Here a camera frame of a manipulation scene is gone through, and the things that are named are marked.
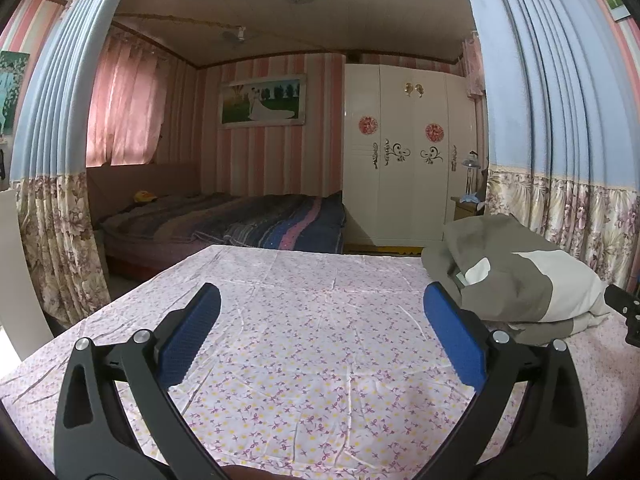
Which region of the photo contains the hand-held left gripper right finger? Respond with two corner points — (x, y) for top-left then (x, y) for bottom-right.
(422, 281), (588, 480)

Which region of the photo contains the yellow floor bar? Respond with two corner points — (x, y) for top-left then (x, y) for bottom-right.
(345, 244), (423, 256)

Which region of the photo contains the white board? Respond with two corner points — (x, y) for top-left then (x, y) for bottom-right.
(0, 189), (55, 363)

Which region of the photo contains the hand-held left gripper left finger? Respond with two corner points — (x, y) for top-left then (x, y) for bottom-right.
(54, 282), (222, 480)

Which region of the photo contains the floral tablecloth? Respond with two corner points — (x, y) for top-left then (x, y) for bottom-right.
(0, 244), (640, 471)

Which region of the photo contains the olive and white jacket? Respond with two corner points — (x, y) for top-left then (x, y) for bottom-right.
(421, 214), (626, 346)

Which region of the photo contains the green wall poster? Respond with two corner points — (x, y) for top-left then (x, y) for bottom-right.
(0, 51), (30, 138)

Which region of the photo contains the wooden nightstand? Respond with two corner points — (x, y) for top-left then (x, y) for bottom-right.
(450, 195), (488, 221)

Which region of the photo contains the table lamp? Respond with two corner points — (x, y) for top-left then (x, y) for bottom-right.
(461, 150), (482, 198)

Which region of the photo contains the framed wall picture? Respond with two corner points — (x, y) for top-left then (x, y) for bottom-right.
(218, 74), (307, 130)

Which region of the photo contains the white wardrobe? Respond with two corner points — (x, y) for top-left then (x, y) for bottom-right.
(342, 62), (488, 251)

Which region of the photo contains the small pink curtain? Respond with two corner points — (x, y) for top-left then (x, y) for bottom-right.
(460, 35), (487, 98)

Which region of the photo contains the bed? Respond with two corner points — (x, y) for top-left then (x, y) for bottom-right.
(87, 160), (347, 273)

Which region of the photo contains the blue floral curtain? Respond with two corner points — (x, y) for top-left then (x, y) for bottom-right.
(10, 0), (141, 328)
(457, 0), (640, 286)

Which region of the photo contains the pink window curtain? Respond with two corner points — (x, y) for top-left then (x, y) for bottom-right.
(86, 27), (168, 168)

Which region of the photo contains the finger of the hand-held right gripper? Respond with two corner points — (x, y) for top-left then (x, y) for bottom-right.
(604, 284), (640, 348)

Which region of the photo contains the striped blanket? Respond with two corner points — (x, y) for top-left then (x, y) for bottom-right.
(192, 195), (347, 255)

